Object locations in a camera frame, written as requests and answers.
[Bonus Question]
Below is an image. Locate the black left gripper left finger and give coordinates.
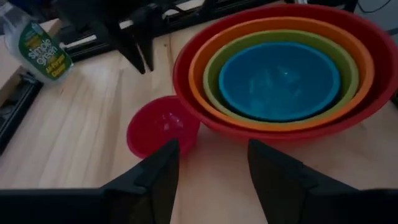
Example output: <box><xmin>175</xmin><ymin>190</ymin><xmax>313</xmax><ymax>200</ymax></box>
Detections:
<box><xmin>101</xmin><ymin>138</ymin><xmax>181</xmax><ymax>224</ymax></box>

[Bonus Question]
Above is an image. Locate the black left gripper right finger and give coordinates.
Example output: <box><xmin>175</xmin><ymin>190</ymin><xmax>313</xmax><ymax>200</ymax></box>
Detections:
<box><xmin>247</xmin><ymin>138</ymin><xmax>368</xmax><ymax>224</ymax></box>

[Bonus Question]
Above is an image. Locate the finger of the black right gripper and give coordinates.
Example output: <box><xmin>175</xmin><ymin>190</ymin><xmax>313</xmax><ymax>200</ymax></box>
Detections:
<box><xmin>132</xmin><ymin>5</ymin><xmax>155</xmax><ymax>72</ymax></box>
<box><xmin>108</xmin><ymin>27</ymin><xmax>147</xmax><ymax>75</ymax></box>

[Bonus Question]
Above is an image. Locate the blue plastic bowl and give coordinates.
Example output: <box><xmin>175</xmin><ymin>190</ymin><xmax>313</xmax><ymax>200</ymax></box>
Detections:
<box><xmin>218</xmin><ymin>41</ymin><xmax>341</xmax><ymax>123</ymax></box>

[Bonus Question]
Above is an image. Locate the green plastic bowl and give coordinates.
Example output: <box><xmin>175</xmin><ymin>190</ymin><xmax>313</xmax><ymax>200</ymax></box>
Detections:
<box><xmin>202</xmin><ymin>29</ymin><xmax>361</xmax><ymax>126</ymax></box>

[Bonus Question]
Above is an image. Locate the orange plastic bowl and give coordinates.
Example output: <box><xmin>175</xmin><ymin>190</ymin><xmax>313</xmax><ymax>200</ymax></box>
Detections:
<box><xmin>188</xmin><ymin>16</ymin><xmax>376</xmax><ymax>133</ymax></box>

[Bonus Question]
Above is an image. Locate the small pink plastic bowl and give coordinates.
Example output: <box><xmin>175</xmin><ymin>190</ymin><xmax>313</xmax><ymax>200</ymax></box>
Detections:
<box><xmin>126</xmin><ymin>95</ymin><xmax>201</xmax><ymax>160</ymax></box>

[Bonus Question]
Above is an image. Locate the green-labelled cleaner spray bottle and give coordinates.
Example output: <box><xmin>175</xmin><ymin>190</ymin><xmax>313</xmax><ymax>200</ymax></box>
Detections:
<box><xmin>0</xmin><ymin>2</ymin><xmax>75</xmax><ymax>84</ymax></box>

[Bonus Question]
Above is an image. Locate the large red plastic bowl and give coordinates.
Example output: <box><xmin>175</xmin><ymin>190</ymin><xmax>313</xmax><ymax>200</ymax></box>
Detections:
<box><xmin>172</xmin><ymin>3</ymin><xmax>398</xmax><ymax>144</ymax></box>

